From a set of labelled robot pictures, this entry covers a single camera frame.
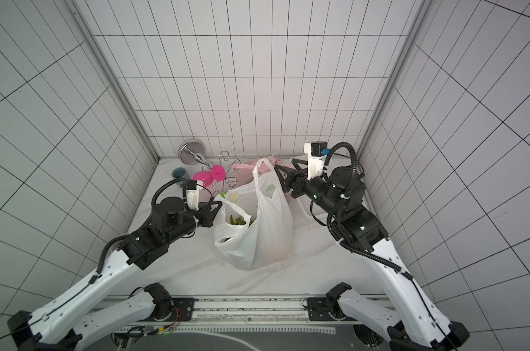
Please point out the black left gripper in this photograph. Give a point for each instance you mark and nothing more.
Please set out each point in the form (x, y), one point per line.
(205, 209)

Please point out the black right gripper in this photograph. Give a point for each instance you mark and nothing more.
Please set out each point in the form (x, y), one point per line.
(297, 180)

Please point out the orange yellow pineapple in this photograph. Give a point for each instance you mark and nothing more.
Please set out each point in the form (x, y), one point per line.
(240, 221)

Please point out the pink plastic bag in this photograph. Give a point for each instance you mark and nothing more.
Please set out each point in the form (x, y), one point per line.
(258, 187)

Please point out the white plastic bag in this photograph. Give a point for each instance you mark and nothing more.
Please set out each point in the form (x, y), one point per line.
(268, 240)

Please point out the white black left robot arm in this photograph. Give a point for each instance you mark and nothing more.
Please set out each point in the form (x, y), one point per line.
(69, 322)

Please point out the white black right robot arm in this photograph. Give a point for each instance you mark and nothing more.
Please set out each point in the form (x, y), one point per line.
(359, 231)

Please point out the white plastic perforated basket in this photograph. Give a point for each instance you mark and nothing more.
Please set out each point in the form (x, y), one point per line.
(339, 180)

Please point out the teal green cup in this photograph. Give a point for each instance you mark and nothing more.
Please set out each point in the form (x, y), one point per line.
(179, 173)

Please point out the pink silver cup stand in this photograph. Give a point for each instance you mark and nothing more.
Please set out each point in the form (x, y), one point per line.
(193, 152)

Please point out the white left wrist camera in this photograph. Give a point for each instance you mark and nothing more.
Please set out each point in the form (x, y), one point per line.
(193, 188)

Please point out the aluminium mounting rail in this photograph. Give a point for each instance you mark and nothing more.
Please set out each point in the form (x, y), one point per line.
(254, 310)

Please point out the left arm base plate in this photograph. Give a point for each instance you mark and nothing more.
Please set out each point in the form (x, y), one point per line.
(168, 312)

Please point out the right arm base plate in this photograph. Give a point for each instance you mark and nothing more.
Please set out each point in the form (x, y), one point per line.
(323, 310)

